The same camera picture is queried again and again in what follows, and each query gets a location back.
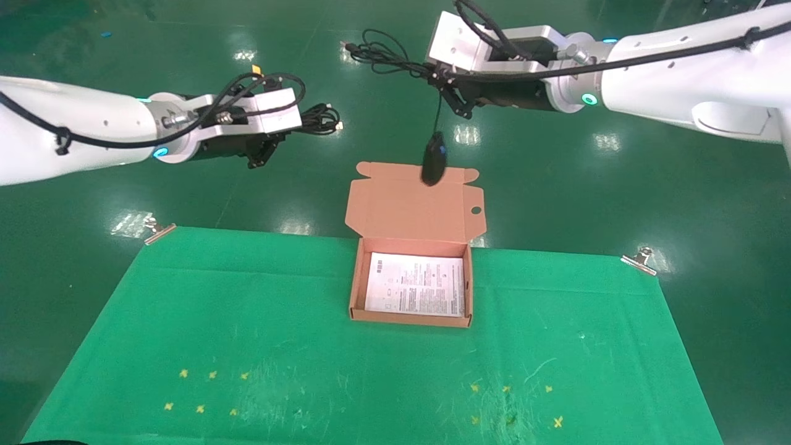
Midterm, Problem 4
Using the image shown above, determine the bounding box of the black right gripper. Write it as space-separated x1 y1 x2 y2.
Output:
429 64 560 119

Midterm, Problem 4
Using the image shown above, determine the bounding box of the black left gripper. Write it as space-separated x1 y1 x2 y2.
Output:
187 132 286 169

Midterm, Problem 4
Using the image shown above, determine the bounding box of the black data cable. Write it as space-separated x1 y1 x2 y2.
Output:
301 103 344 135

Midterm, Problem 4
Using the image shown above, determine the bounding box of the black wired computer mouse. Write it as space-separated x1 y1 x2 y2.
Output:
342 28 448 187

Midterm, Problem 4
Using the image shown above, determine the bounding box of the open brown cardboard box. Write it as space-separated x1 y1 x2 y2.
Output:
344 162 486 328

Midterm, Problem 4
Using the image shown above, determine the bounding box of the metal binder clip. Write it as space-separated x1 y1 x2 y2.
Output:
620 247 658 276
144 213 177 246

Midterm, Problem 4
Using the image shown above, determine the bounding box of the green table mat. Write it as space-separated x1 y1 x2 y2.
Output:
22 226 724 445

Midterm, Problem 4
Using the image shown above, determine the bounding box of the white printed instruction sheet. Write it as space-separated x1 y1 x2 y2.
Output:
363 252 465 318

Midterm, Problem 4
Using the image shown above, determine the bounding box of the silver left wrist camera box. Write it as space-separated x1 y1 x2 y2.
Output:
213 88 303 138

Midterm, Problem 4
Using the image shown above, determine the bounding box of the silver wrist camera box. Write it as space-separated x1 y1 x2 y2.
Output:
426 11 572 70
213 88 303 138

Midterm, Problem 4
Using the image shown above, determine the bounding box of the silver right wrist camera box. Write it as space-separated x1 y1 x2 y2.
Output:
426 11 572 70

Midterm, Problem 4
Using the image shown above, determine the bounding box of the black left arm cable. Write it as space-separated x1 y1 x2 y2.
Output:
0 72 307 155

